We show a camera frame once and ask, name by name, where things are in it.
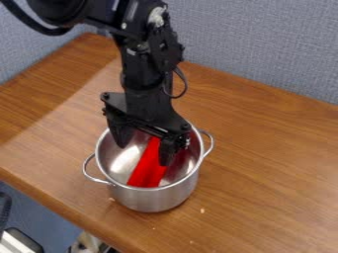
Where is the white object under table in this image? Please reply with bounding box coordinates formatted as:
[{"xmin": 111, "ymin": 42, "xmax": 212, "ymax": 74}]
[{"xmin": 67, "ymin": 230, "xmax": 117, "ymax": 253}]

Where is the stainless steel pot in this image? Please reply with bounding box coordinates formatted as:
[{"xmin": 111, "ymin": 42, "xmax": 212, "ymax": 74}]
[{"xmin": 82, "ymin": 126, "xmax": 216, "ymax": 212}]

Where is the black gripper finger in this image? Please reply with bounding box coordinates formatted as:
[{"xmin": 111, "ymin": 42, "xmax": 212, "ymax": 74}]
[
  {"xmin": 107, "ymin": 116, "xmax": 135, "ymax": 148},
  {"xmin": 159, "ymin": 137, "xmax": 177, "ymax": 166}
]

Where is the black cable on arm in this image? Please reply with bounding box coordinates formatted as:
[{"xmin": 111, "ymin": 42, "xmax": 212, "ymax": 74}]
[{"xmin": 162, "ymin": 65, "xmax": 190, "ymax": 100}]

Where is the red block object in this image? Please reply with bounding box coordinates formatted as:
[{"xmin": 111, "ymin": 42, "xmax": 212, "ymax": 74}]
[{"xmin": 127, "ymin": 137, "xmax": 167, "ymax": 188}]

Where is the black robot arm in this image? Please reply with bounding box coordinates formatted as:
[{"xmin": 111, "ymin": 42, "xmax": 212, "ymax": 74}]
[{"xmin": 0, "ymin": 0, "xmax": 192, "ymax": 166}]

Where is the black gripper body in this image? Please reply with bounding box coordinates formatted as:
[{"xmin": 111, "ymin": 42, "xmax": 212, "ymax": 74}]
[{"xmin": 101, "ymin": 83, "xmax": 192, "ymax": 149}]

